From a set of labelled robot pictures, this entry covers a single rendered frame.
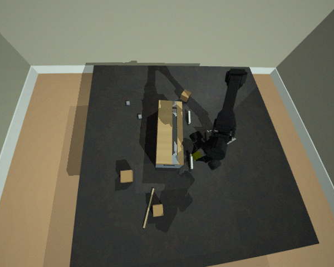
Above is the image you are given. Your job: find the small olive-yellow block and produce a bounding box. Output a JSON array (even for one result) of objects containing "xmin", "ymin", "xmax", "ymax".
[{"xmin": 192, "ymin": 151, "xmax": 202, "ymax": 160}]

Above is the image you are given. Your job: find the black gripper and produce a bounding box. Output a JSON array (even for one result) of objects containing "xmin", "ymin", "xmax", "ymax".
[{"xmin": 189, "ymin": 131, "xmax": 222, "ymax": 170}]

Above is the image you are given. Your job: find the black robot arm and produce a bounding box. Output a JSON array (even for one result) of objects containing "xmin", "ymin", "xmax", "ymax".
[{"xmin": 209, "ymin": 68, "xmax": 247, "ymax": 160}]

